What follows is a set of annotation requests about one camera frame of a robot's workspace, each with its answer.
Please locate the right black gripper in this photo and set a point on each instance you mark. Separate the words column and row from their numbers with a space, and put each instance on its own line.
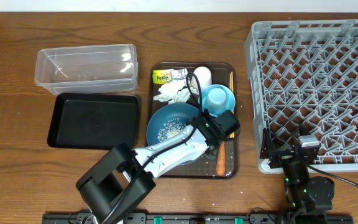
column 279, row 154

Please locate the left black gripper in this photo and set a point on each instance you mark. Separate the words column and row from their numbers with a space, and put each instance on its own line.
column 212, row 152

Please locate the orange carrot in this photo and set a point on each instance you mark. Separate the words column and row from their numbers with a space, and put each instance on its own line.
column 221, row 160

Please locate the pile of white rice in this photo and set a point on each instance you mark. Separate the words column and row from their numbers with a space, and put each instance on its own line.
column 170, row 128

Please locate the light blue cup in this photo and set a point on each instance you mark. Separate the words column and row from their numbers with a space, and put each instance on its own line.
column 216, row 100

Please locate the light blue small bowl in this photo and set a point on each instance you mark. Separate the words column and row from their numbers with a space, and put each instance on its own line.
column 230, row 98

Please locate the dark blue plate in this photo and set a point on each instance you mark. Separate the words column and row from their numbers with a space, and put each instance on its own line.
column 183, row 111

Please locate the pink white cup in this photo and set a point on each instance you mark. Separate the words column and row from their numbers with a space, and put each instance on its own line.
column 204, row 77

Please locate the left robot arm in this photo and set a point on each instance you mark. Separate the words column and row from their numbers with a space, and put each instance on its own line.
column 123, row 177

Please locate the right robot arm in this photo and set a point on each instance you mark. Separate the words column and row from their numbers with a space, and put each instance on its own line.
column 311, row 197

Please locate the grey dishwasher rack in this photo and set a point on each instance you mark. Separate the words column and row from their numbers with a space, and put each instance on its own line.
column 306, row 73

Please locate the wooden chopstick right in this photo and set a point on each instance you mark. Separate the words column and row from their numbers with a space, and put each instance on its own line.
column 233, row 94

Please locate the brown serving tray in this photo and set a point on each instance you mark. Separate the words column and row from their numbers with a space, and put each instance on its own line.
column 203, row 168

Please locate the crumpled white foil paper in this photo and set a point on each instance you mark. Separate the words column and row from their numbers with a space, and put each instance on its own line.
column 176, row 91

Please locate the yellow snack wrapper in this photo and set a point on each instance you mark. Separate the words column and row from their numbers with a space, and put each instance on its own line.
column 162, row 76

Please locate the black plastic tray bin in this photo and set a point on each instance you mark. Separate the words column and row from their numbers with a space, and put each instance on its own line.
column 93, row 121

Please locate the clear plastic bin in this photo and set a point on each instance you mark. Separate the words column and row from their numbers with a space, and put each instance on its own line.
column 87, row 69

